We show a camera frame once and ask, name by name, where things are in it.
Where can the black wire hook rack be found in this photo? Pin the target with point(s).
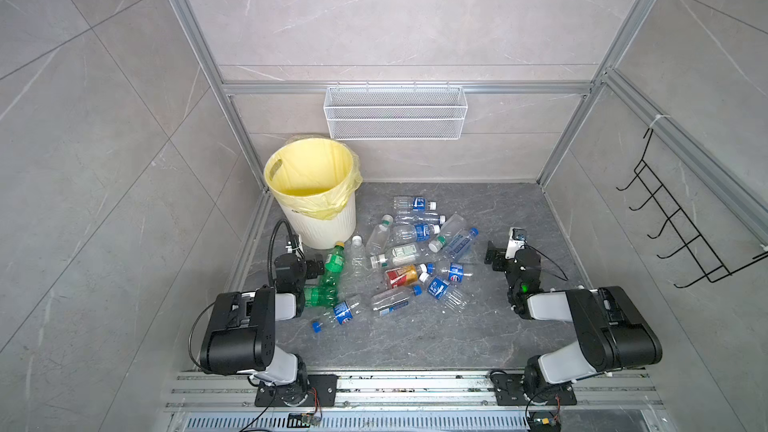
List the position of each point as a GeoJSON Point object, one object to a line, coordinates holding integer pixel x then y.
{"type": "Point", "coordinates": [679, 225]}

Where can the soda water bottle blue cap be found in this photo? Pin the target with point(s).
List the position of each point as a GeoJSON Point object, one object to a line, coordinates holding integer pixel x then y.
{"type": "Point", "coordinates": [460, 244]}

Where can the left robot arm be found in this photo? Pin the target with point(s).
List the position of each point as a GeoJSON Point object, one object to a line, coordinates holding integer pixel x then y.
{"type": "Point", "coordinates": [240, 337]}

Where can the slim clear bottle white cap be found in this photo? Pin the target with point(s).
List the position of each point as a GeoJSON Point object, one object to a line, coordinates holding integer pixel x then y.
{"type": "Point", "coordinates": [357, 258]}

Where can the yellow plastic bin liner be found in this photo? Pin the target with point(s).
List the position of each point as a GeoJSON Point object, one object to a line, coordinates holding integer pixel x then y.
{"type": "Point", "coordinates": [313, 176]}

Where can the Pepsi bottle blue cap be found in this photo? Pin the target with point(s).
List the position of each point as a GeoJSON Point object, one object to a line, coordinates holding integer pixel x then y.
{"type": "Point", "coordinates": [341, 314]}

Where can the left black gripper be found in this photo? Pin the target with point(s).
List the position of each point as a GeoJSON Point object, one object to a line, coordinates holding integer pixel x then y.
{"type": "Point", "coordinates": [312, 265]}

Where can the clear bottle red blue label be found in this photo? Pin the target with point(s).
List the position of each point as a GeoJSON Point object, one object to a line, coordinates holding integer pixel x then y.
{"type": "Point", "coordinates": [394, 299]}

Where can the white wire mesh basket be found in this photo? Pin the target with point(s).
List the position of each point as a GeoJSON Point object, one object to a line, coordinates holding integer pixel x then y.
{"type": "Point", "coordinates": [356, 113]}

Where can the clear bottle blue label top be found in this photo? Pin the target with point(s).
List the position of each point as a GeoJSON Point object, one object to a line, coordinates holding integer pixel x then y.
{"type": "Point", "coordinates": [402, 204]}

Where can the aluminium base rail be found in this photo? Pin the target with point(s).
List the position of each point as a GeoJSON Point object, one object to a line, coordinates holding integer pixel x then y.
{"type": "Point", "coordinates": [411, 400]}

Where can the red yellow label bottle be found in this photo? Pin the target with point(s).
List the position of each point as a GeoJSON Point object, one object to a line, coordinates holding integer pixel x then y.
{"type": "Point", "coordinates": [408, 274]}

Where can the Pocari Sweat clear bottle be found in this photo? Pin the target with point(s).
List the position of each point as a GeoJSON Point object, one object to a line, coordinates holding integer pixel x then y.
{"type": "Point", "coordinates": [405, 233]}

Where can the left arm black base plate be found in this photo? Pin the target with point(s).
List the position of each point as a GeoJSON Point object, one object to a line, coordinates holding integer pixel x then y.
{"type": "Point", "coordinates": [304, 392]}

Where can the green soda bottle yellow cap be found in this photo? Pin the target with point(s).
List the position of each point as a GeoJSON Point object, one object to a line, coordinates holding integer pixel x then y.
{"type": "Point", "coordinates": [325, 293]}

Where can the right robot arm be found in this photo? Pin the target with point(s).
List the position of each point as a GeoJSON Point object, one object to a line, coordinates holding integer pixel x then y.
{"type": "Point", "coordinates": [611, 333]}

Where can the white ribbed trash bin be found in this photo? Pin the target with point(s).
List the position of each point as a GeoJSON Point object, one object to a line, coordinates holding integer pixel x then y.
{"type": "Point", "coordinates": [323, 234]}

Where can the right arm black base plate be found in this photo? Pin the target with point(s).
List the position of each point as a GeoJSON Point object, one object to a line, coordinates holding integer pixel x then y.
{"type": "Point", "coordinates": [517, 389]}

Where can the clear bottle white printed label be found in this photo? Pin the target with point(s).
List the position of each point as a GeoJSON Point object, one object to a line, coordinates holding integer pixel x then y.
{"type": "Point", "coordinates": [397, 256]}

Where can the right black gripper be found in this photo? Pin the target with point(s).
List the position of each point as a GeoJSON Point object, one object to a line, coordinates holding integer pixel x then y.
{"type": "Point", "coordinates": [495, 254]}

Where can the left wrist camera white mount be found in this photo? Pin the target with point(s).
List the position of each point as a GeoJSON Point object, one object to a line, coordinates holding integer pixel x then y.
{"type": "Point", "coordinates": [294, 247]}

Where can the blue label bottle white cap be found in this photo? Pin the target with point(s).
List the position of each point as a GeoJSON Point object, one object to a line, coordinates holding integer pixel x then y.
{"type": "Point", "coordinates": [444, 291]}

